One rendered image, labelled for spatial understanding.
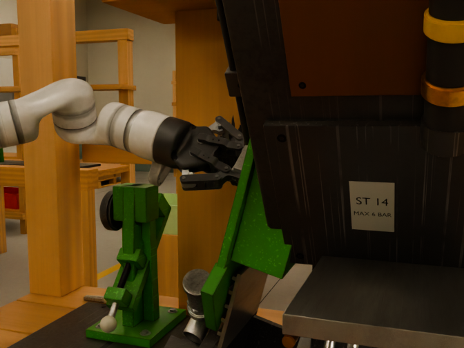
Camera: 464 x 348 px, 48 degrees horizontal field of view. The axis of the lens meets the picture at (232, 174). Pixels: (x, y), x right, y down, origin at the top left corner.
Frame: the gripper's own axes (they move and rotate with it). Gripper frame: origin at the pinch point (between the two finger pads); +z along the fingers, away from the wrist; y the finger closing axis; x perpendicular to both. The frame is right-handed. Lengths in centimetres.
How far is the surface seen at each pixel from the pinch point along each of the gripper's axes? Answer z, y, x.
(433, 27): 19.3, -7.2, -36.0
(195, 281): 0.6, -19.1, -0.1
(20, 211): -343, 121, 410
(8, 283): -230, 28, 305
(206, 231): -12.1, 2.1, 31.1
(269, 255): 8.7, -13.7, -3.7
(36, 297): -47, -20, 49
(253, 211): 5.3, -10.4, -6.8
